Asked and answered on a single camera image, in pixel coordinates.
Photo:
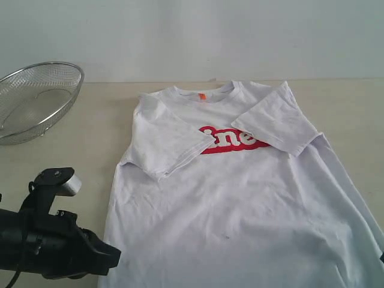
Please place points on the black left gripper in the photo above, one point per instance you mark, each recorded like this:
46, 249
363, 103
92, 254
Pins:
58, 248

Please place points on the metal mesh basket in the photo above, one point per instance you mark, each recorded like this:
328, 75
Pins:
36, 97

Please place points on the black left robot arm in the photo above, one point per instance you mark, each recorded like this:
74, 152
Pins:
14, 232

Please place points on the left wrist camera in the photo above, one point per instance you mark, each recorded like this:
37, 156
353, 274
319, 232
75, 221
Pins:
47, 185

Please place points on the white t-shirt red print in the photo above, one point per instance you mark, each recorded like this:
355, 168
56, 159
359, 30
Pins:
235, 187

